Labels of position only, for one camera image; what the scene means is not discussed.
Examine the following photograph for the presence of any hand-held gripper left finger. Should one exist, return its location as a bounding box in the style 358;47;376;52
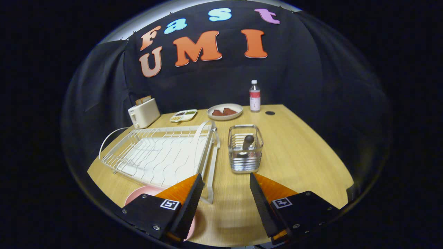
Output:
116;173;205;242

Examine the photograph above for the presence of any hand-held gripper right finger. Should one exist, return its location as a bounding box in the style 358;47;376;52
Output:
249;172;341;245

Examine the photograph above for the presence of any metal wire basket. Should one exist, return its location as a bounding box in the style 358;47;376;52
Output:
227;124;264;174

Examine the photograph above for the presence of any pink plate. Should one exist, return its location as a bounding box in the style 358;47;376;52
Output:
125;185;197;242

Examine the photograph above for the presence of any white wire dish rack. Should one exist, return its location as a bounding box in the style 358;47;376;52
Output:
99;120;221;204

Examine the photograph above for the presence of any white divided condiment dish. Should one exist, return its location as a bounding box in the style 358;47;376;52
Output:
169;109;198;123

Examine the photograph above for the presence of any white round food plate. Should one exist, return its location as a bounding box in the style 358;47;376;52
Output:
207;103;243;121

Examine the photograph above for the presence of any white toaster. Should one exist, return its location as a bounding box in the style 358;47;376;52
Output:
128;98;161;129

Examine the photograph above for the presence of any clear plastic water bottle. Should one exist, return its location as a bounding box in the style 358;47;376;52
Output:
249;80;261;113

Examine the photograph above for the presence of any black backdrop cloth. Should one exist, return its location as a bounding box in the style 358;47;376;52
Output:
62;0;391;215

